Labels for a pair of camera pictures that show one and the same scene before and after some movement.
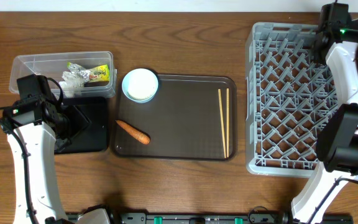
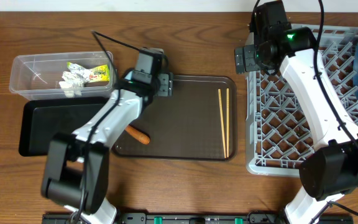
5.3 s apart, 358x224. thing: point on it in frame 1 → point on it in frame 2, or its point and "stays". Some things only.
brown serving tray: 182,121 stays
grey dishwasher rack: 289,91 stays
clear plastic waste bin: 71,74 stays
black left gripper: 81,121 → 168,89
